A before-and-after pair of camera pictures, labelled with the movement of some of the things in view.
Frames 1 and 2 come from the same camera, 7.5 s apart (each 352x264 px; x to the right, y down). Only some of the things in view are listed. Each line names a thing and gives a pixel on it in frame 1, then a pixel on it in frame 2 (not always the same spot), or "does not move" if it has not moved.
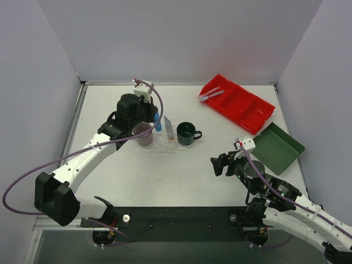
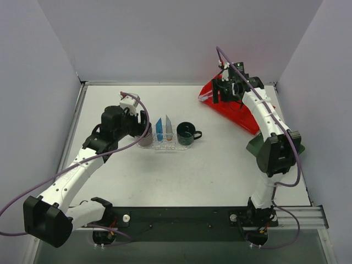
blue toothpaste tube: (158, 126) → (159, 130)
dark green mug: (185, 132) does not move
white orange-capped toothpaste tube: (169, 128) does not move
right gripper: (225, 164) → (215, 89)
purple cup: (145, 139) does not move
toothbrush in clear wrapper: (204, 96) does not move
